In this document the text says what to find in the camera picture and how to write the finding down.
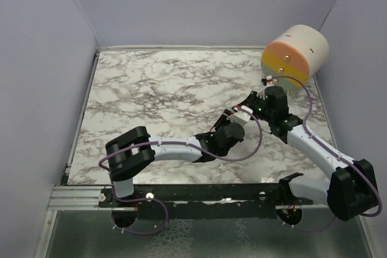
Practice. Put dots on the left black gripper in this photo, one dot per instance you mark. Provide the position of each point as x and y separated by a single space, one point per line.
223 121

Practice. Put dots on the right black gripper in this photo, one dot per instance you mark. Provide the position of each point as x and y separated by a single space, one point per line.
251 99

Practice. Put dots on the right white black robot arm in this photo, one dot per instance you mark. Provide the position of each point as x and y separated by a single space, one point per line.
351 189

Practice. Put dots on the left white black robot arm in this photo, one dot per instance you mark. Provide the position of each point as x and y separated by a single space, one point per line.
134 150

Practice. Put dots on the cylinder with striped face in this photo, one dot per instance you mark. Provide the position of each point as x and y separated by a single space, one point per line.
299 52

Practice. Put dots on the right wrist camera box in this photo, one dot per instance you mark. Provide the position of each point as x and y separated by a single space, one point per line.
266 83

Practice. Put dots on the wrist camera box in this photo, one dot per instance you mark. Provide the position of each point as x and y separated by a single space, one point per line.
266 83
241 116

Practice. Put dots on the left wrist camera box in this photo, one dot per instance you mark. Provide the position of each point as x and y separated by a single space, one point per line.
241 116

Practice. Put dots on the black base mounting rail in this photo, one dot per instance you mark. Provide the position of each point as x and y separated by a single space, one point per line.
201 201

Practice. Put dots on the aluminium frame extrusion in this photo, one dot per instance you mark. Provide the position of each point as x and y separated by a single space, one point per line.
72 198

